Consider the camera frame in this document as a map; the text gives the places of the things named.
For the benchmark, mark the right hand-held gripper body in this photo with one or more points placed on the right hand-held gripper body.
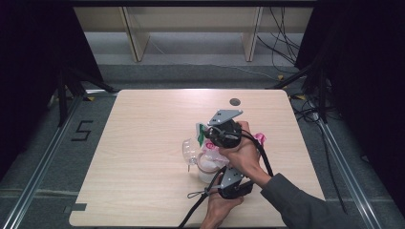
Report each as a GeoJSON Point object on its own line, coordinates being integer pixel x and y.
{"type": "Point", "coordinates": [227, 132]}

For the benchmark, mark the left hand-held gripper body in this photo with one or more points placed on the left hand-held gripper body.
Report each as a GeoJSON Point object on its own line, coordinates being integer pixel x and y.
{"type": "Point", "coordinates": [231, 178]}

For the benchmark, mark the clear jar with hinged lid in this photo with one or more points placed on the clear jar with hinged lid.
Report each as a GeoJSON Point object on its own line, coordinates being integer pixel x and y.
{"type": "Point", "coordinates": [207, 173]}

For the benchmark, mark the pink and white plastic bag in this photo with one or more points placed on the pink and white plastic bag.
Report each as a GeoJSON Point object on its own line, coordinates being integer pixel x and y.
{"type": "Point", "coordinates": [214, 157]}

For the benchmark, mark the person's right hand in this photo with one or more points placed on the person's right hand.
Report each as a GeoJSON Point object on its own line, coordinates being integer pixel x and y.
{"type": "Point", "coordinates": [243, 156]}

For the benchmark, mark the person's left hand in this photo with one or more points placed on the person's left hand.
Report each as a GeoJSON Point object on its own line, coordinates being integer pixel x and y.
{"type": "Point", "coordinates": [216, 210]}

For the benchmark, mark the round grey table grommet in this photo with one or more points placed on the round grey table grommet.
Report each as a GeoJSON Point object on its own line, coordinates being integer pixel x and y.
{"type": "Point", "coordinates": [235, 102]}

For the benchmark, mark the yellow tape piece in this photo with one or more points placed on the yellow tape piece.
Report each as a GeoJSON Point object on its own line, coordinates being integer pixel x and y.
{"type": "Point", "coordinates": [280, 77]}
{"type": "Point", "coordinates": [90, 99]}
{"type": "Point", "coordinates": [301, 97]}

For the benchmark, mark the black metal stand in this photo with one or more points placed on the black metal stand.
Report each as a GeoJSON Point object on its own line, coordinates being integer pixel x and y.
{"type": "Point", "coordinates": [62, 101]}
{"type": "Point", "coordinates": [322, 95]}

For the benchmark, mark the light wooden shelf unit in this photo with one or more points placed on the light wooden shelf unit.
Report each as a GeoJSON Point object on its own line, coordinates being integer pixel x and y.
{"type": "Point", "coordinates": [191, 19]}

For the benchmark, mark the black curtain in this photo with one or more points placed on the black curtain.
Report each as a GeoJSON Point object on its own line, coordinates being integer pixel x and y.
{"type": "Point", "coordinates": [366, 63]}
{"type": "Point", "coordinates": [25, 63]}

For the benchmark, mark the black tape strip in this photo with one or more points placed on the black tape strip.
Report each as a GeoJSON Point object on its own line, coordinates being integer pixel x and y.
{"type": "Point", "coordinates": [78, 207]}

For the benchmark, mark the aluminium floor rail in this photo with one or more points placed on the aluminium floor rail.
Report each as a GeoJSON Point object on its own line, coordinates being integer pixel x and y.
{"type": "Point", "coordinates": [347, 178]}
{"type": "Point", "coordinates": [38, 178]}

